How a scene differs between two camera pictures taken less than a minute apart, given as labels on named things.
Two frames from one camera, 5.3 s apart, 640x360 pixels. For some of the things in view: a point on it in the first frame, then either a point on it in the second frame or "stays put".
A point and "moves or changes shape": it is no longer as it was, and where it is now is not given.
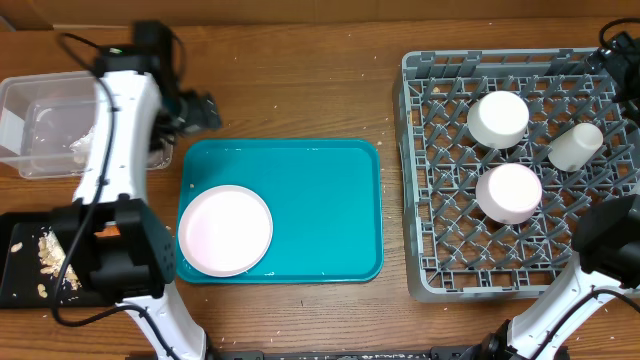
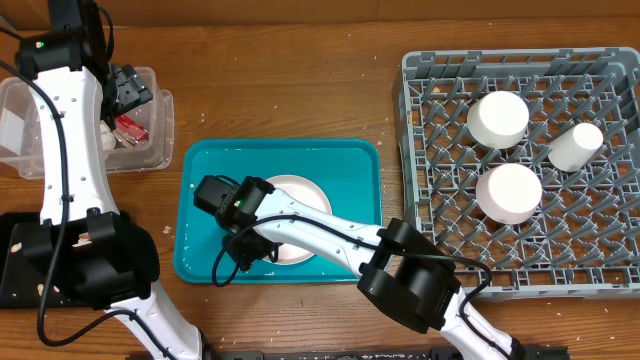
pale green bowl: (498, 119) stays put
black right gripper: (619, 62) → (250, 248)
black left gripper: (202, 112) → (131, 88)
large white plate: (225, 231) moves or changes shape
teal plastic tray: (324, 197) stays put
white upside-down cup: (574, 147) stays put
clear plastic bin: (45, 118) stays put
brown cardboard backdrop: (47, 14) stays put
